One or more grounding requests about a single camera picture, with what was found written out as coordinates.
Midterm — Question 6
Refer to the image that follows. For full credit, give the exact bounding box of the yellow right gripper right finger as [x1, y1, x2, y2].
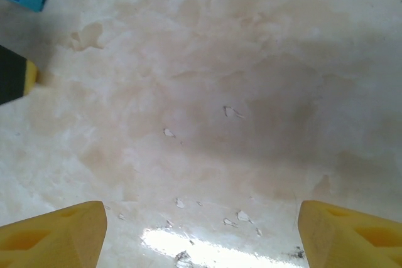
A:
[297, 200, 402, 268]

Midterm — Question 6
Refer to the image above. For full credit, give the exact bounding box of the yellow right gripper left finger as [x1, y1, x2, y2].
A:
[0, 200, 108, 268]

